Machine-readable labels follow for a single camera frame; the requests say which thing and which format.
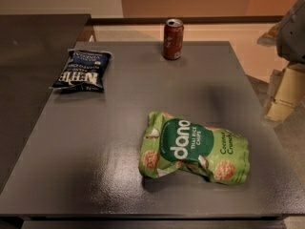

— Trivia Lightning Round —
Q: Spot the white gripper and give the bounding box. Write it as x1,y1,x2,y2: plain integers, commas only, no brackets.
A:
257,0,305,122

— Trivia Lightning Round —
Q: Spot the red coke can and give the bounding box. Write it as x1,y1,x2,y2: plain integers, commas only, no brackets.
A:
163,18,184,60

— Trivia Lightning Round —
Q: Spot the green rice chips bag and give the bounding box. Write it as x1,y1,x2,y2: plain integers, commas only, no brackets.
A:
139,112,250,185

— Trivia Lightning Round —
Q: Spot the blue kettle chips bag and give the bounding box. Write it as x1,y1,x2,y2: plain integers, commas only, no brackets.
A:
51,49,112,92

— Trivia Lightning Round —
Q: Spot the dark grey side counter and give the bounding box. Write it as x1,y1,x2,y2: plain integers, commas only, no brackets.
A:
0,14,93,192

